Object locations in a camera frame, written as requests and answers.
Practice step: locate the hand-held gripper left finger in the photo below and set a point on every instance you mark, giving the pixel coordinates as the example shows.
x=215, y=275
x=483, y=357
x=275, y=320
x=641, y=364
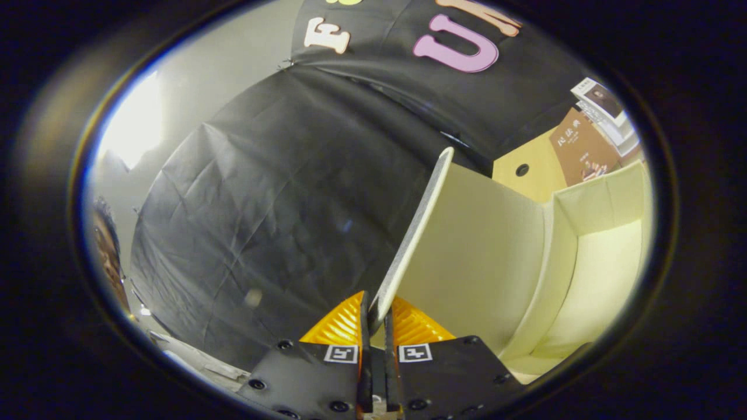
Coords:
x=309, y=379

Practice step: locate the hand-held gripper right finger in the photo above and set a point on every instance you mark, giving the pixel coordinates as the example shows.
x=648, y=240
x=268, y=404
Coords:
x=449, y=379

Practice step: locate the beige fabric storage box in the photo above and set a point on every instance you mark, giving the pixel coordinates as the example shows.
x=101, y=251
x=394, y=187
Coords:
x=484, y=245

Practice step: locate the black backdrop cloth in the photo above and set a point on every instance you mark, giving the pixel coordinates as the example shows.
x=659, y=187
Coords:
x=262, y=204

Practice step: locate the person's head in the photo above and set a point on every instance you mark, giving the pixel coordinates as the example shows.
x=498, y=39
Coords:
x=108, y=256

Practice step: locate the brown cover book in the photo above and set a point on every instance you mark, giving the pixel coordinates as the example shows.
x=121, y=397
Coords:
x=580, y=146

